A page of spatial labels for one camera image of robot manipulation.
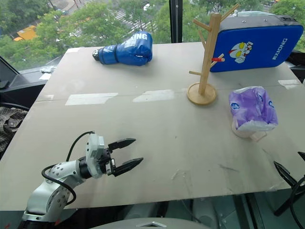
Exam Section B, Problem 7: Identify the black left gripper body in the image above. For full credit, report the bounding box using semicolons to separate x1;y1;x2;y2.
96;146;117;177

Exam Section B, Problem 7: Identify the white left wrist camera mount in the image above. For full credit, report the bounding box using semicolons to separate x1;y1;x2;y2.
85;133;106;179

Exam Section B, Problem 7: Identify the black window frame post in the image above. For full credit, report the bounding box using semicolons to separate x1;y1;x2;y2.
169;0;183;44

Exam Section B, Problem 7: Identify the blue boxing glove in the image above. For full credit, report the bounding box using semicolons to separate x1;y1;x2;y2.
92;31;153;67

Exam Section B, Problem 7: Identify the wooden mug tree stand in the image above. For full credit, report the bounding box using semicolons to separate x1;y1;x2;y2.
186;3;240;106

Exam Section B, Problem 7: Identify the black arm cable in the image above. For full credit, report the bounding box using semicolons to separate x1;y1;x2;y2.
41;130;95;207
289;176;305;229

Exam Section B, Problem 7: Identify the clear tape patch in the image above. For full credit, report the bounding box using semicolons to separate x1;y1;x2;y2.
278;79;302;90

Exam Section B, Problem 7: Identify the plaid cloth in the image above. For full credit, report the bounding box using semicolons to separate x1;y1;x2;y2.
0;106;31;154

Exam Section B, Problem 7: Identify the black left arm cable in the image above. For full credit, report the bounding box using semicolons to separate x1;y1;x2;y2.
41;130;95;207

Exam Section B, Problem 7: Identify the blue cartoon kick pad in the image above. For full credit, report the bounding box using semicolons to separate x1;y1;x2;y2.
209;10;305;73

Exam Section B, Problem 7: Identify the purple plastic bag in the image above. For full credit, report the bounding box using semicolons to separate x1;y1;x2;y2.
228;86;279;132

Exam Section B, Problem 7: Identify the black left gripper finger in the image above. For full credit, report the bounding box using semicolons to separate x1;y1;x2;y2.
112;157;144;177
108;137;137;151

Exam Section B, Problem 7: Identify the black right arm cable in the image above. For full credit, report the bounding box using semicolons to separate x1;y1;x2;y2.
289;176;305;229

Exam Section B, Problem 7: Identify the black window ledge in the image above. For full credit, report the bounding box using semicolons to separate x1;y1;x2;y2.
0;55;49;108

